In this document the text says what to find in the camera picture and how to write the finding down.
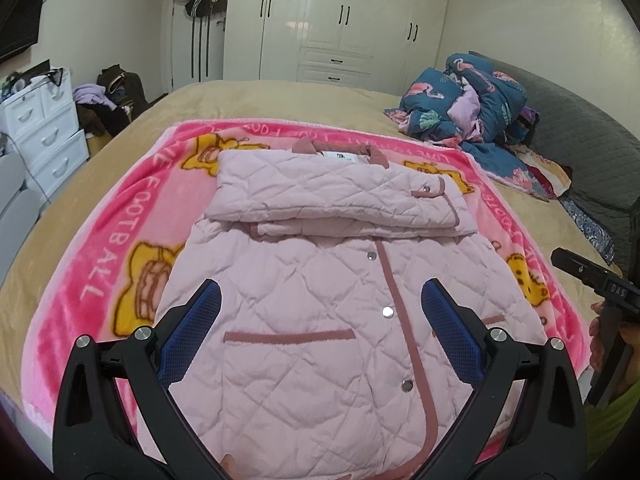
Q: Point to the dark clothes pile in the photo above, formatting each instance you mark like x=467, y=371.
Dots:
x=125, y=89

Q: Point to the white drawer chest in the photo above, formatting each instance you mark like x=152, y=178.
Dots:
x=42, y=124

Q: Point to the yellow red folded blanket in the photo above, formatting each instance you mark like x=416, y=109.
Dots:
x=554, y=179

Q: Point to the white door with stripes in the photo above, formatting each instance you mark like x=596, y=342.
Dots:
x=196, y=47

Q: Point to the white wardrobe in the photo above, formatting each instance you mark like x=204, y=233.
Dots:
x=378, y=45

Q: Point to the blue flamingo print duvet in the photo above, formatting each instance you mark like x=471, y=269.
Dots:
x=479, y=110

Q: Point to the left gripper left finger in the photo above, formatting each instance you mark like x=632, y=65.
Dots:
x=92, y=434

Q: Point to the lilac garment on pile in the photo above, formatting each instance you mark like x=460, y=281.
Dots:
x=92, y=94

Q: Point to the pink quilted jacket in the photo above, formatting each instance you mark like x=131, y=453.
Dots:
x=321, y=363

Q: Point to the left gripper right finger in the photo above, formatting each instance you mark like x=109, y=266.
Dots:
x=524, y=418

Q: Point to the tan bed cover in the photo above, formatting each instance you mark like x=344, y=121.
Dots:
x=341, y=107

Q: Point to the pink cartoon fleece blanket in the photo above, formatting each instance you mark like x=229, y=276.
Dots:
x=112, y=277

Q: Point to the grey white cabinet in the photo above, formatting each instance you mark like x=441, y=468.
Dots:
x=19, y=210

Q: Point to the black television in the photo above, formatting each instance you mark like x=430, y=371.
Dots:
x=21, y=29

